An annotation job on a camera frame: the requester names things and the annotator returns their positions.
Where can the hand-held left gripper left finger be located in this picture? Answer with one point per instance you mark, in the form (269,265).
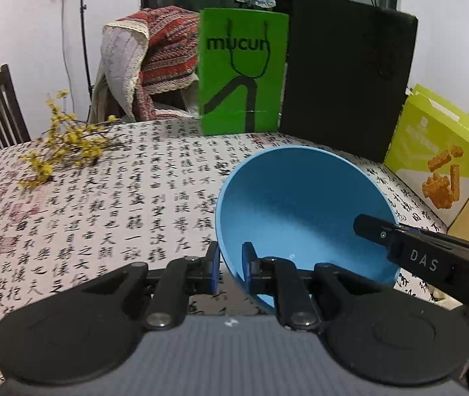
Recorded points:
(215,264)

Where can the blue bowl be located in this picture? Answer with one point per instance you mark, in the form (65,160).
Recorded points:
(300,206)

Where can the beige coat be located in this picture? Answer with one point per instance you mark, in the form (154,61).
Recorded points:
(102,99)

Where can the studio light on stand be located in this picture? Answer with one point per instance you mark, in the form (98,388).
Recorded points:
(85,41)

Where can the calligraphy print tablecloth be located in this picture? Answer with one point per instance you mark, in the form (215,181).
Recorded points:
(114,214)

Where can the yellow flower branch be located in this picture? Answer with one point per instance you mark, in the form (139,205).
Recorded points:
(73,140)

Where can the lime green snack box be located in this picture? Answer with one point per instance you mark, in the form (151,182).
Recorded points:
(424,140)

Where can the green paper bag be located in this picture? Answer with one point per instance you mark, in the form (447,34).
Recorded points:
(226,90)

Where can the red patterned blanket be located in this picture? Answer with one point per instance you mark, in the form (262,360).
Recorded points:
(168,49)

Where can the black paper bag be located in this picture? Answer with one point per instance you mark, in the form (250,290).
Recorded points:
(342,82)

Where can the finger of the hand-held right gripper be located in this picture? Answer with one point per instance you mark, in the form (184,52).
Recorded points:
(377,231)

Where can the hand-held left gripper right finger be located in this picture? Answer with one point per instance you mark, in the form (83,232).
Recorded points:
(247,270)

